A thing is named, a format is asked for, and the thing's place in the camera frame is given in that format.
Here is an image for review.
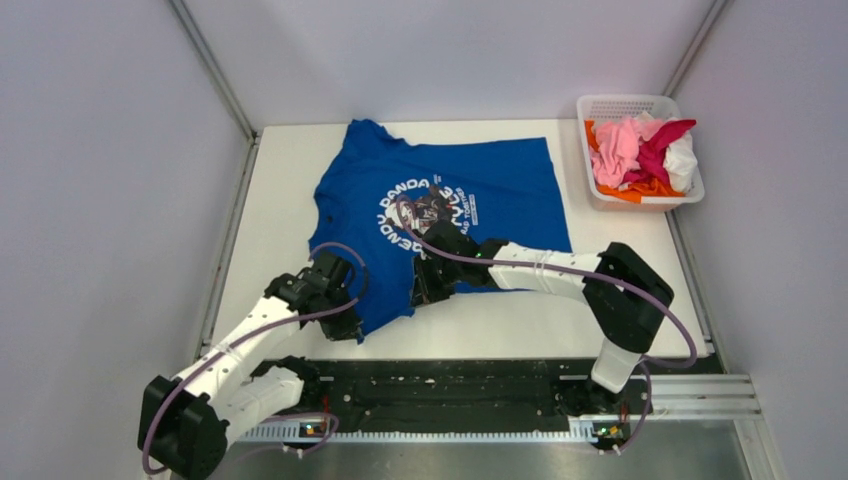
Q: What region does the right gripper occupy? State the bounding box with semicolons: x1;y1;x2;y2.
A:
411;253;464;310

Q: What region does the blue printed t-shirt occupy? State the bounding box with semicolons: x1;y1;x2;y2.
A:
309;120;572;335

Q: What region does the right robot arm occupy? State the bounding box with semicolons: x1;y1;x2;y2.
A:
412;221;675;412

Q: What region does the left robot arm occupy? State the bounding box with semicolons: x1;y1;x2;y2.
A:
137;242;369;479

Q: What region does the orange t-shirt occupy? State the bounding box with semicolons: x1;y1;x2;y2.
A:
588;144;686;203

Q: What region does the pink t-shirt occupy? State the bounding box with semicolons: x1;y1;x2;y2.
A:
584;112;665;189

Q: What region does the magenta t-shirt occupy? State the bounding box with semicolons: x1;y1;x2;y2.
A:
623;118;697;190

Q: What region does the white t-shirt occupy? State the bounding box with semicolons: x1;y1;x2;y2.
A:
663;131;698;194

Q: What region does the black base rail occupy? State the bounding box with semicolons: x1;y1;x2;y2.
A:
281;357;647;434

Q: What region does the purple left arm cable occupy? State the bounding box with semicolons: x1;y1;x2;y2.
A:
140;241;370;477

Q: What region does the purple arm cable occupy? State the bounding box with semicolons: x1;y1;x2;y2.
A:
394;193;700;455
140;241;370;477

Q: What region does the white slotted cable duct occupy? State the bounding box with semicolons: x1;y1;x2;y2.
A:
238;417;623;446

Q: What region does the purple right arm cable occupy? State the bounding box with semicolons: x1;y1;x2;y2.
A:
394;193;700;455

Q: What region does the left corner aluminium post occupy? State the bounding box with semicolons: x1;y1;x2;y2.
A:
164;0;257;143

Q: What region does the corner aluminium post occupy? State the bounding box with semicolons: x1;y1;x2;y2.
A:
164;0;257;143
662;0;735;97

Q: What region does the right corner aluminium post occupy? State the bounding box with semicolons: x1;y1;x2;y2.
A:
662;0;735;97

